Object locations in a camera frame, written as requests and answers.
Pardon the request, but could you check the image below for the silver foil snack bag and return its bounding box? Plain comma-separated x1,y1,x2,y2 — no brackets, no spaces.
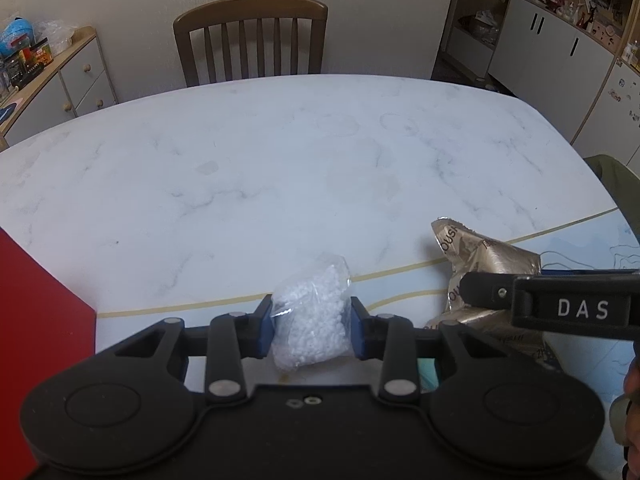
426,218,561,370

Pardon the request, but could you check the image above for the teal round sharpener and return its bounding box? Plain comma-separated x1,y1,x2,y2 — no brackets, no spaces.
418,359,439,392

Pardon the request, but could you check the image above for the bag of white pellets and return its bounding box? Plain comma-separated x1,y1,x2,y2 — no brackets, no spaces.
271,255,352,373

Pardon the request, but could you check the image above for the person right hand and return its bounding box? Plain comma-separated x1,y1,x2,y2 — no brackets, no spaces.
623,358,640,480

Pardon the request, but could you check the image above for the green upholstered chair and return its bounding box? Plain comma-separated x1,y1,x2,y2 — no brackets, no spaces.
585,155,640,238

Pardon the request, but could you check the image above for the red white cardboard box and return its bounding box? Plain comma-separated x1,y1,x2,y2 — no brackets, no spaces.
1,232,96,479

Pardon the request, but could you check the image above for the wooden side cabinet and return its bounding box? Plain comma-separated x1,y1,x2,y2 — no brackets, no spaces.
1,26,118,150

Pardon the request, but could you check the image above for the brown wooden chair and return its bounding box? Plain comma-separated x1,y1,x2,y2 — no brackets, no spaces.
172,0,329,87

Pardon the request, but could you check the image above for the dark jar orange label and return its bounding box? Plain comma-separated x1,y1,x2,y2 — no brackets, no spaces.
32,38,54,66

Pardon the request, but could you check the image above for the blue globe toy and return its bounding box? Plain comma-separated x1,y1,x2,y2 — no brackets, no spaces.
0,16,35,58

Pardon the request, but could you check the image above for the white wall cabinet unit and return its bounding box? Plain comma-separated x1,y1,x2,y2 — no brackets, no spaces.
440,0,639,168

